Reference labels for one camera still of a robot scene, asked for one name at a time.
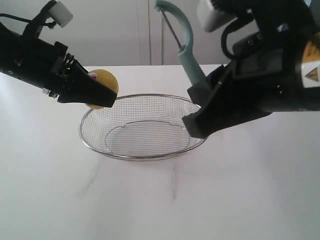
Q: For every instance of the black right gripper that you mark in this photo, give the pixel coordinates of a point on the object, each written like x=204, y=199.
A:
x=277, y=69

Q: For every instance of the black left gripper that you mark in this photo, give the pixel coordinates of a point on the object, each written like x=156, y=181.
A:
x=47, y=66

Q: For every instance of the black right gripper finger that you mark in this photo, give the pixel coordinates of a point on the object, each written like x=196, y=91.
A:
x=200, y=92

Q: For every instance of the yellow lemon with sticker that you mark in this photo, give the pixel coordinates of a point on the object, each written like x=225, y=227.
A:
x=103, y=89

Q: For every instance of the teal handled vegetable peeler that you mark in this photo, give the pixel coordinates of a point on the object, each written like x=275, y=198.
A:
x=185, y=51

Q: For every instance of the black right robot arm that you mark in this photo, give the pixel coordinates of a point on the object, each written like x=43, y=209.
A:
x=312, y=10

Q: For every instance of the white cabinet doors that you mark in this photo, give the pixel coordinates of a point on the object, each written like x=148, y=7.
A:
x=121, y=32

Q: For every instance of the oval steel mesh basket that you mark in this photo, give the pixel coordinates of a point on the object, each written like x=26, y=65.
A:
x=140, y=128

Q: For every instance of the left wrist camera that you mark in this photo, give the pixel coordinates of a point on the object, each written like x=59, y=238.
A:
x=52, y=14

